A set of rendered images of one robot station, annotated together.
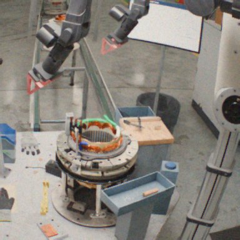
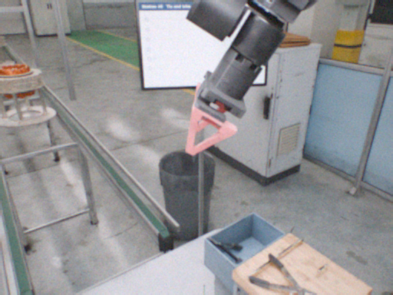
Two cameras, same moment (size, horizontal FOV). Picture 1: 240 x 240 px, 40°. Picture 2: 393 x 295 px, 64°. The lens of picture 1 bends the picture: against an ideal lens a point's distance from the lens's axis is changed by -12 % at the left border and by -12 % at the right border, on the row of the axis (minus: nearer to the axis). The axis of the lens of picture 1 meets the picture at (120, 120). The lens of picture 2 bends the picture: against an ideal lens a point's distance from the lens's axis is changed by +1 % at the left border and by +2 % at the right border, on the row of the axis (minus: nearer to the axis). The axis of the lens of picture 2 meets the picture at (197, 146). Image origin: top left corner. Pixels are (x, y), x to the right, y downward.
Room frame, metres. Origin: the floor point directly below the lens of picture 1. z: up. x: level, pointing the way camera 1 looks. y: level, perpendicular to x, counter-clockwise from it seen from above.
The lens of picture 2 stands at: (1.05, 0.23, 1.59)
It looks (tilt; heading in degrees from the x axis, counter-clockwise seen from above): 26 degrees down; 341
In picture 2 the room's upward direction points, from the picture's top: straight up
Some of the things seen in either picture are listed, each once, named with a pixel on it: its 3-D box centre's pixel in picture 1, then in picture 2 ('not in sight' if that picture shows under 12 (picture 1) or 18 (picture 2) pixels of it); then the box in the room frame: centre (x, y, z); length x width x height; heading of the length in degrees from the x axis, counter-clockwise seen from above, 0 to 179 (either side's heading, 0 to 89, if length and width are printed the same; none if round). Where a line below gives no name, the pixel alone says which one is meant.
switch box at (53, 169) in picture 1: (55, 167); not in sight; (1.37, 0.28, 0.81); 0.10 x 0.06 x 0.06; 72
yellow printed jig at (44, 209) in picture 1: (44, 197); not in sight; (1.14, 0.30, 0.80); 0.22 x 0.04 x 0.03; 9
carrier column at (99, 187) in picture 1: (99, 198); not in sight; (1.07, 0.05, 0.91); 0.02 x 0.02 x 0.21
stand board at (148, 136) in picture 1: (146, 130); (299, 283); (1.41, -0.12, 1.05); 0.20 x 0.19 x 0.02; 18
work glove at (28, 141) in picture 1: (30, 142); not in sight; (1.59, 0.48, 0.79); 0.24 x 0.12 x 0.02; 15
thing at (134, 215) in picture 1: (134, 215); not in sight; (0.97, -0.09, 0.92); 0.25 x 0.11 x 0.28; 127
